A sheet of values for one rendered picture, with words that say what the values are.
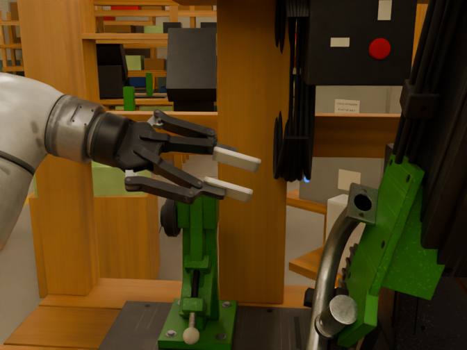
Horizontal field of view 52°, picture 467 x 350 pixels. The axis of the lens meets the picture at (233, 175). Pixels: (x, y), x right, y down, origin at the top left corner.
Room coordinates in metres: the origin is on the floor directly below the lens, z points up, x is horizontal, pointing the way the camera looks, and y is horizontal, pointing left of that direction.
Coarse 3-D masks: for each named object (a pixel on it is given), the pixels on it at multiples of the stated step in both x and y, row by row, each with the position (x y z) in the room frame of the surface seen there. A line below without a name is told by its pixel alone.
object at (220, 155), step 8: (216, 152) 0.68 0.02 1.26; (224, 152) 0.67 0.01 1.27; (232, 152) 0.68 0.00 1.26; (216, 160) 0.69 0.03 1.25; (224, 160) 0.69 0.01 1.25; (232, 160) 0.68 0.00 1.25; (240, 160) 0.68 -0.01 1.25; (248, 160) 0.67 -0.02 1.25; (256, 160) 0.67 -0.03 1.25; (240, 168) 0.69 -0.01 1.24; (248, 168) 0.69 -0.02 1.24; (256, 168) 0.68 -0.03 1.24
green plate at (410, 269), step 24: (408, 168) 0.57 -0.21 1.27; (384, 192) 0.62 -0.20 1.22; (408, 192) 0.54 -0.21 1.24; (384, 216) 0.59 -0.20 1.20; (408, 216) 0.55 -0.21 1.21; (360, 240) 0.65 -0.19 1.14; (384, 240) 0.56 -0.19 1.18; (408, 240) 0.55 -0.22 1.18; (360, 264) 0.61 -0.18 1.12; (384, 264) 0.54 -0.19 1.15; (408, 264) 0.55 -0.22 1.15; (432, 264) 0.55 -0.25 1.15; (360, 288) 0.58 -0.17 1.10; (408, 288) 0.55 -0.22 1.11; (432, 288) 0.55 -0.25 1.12
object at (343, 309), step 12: (336, 300) 0.56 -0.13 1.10; (348, 300) 0.56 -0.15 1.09; (324, 312) 0.58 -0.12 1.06; (336, 312) 0.54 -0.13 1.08; (348, 312) 0.55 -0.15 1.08; (324, 324) 0.57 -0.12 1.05; (336, 324) 0.55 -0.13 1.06; (348, 324) 0.54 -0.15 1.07; (324, 336) 0.58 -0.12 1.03; (336, 336) 0.58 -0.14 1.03
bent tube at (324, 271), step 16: (352, 192) 0.64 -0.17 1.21; (368, 192) 0.65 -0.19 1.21; (352, 208) 0.62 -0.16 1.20; (368, 208) 0.64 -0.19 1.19; (336, 224) 0.68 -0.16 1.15; (352, 224) 0.65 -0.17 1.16; (336, 240) 0.69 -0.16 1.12; (336, 256) 0.69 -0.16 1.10; (320, 272) 0.69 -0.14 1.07; (336, 272) 0.69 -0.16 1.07; (320, 288) 0.67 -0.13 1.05; (320, 304) 0.65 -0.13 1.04
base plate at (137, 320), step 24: (120, 312) 0.86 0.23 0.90; (144, 312) 0.86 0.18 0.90; (168, 312) 0.86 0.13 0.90; (240, 312) 0.86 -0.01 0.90; (264, 312) 0.86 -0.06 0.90; (288, 312) 0.86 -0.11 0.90; (120, 336) 0.78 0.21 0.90; (144, 336) 0.78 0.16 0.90; (240, 336) 0.78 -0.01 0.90; (264, 336) 0.78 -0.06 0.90; (288, 336) 0.78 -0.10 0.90; (384, 336) 0.78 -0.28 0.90
